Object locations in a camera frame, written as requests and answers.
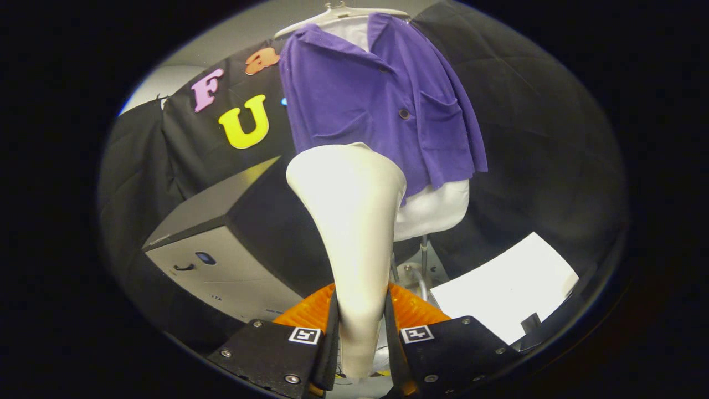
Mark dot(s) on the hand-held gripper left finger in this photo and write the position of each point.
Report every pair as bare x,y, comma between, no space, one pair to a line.
330,354

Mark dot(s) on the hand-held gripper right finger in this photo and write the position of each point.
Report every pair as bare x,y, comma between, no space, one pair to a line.
393,354

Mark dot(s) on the white garment steamer head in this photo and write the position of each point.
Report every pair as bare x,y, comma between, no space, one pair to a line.
349,221

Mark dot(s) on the purple jacket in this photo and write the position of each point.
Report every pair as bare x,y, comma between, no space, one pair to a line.
360,94

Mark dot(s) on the cream clothes hanger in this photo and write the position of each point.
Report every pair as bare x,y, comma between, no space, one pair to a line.
343,14

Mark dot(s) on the metal stand pole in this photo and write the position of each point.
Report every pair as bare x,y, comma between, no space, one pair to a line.
424,255
394,269

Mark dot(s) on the white floor board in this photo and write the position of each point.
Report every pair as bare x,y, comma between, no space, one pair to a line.
498,288

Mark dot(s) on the grey cabinet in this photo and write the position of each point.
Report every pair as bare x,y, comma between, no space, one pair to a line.
232,271

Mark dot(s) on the small black block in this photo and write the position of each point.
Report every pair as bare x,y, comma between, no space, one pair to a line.
530,323

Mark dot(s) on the white torso form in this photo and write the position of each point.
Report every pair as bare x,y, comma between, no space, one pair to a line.
432,213

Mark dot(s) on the black backdrop cloth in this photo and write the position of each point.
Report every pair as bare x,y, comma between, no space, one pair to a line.
554,138

